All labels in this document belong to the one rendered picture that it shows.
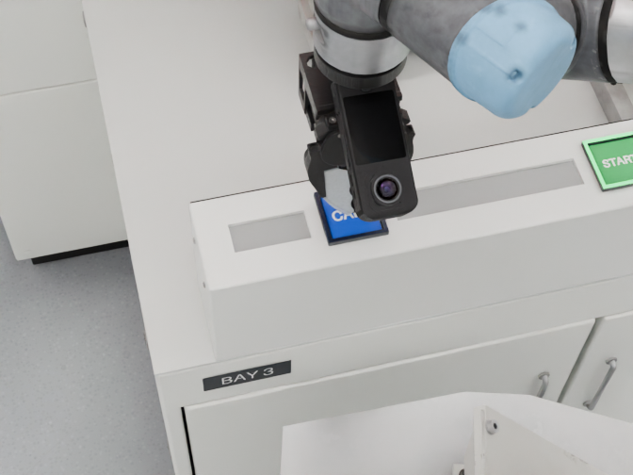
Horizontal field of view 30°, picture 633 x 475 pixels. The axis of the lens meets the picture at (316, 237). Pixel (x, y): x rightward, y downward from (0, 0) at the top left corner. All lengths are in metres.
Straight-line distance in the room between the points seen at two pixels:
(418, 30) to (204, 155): 0.55
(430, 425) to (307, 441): 0.12
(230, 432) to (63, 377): 0.81
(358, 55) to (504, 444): 0.35
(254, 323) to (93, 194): 0.91
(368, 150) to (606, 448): 0.41
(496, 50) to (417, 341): 0.54
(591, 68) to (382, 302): 0.37
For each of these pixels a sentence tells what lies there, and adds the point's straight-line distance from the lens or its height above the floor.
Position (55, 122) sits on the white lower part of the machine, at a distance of 1.81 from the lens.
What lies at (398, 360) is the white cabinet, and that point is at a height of 0.73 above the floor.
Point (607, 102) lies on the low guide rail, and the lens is 1.35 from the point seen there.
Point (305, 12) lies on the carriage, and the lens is 1.32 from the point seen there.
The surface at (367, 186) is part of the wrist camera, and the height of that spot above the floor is 1.12.
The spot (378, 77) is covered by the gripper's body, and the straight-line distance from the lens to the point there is 0.88.
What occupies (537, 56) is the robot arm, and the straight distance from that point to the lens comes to 0.74.
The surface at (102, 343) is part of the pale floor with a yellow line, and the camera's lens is 2.10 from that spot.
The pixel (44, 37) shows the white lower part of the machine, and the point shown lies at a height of 0.62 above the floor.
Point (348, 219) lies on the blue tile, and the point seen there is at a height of 0.96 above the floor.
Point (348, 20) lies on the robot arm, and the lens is 0.83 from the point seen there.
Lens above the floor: 1.85
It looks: 58 degrees down
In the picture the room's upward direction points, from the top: 3 degrees clockwise
